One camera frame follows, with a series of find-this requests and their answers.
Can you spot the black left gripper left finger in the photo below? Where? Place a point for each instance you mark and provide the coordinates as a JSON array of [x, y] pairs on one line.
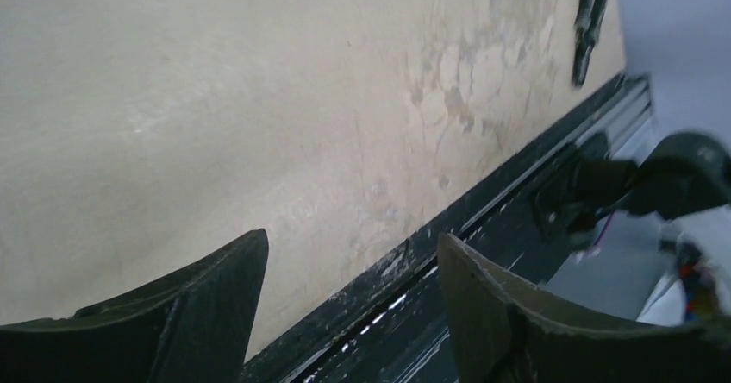
[[191, 325]]

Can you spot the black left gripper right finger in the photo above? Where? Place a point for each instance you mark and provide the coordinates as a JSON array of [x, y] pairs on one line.
[[504, 328]]

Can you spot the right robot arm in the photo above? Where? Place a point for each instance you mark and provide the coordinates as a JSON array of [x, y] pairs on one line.
[[619, 218]]

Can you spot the black pliers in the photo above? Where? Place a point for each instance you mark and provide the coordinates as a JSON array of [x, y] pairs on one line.
[[587, 27]]

